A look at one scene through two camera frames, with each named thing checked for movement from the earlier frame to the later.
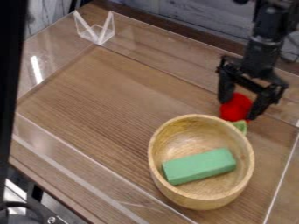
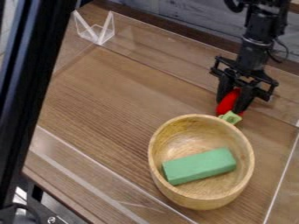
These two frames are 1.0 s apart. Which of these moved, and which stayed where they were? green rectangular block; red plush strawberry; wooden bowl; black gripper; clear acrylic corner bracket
Moved: black gripper; red plush strawberry
Stayed: green rectangular block; wooden bowl; clear acrylic corner bracket
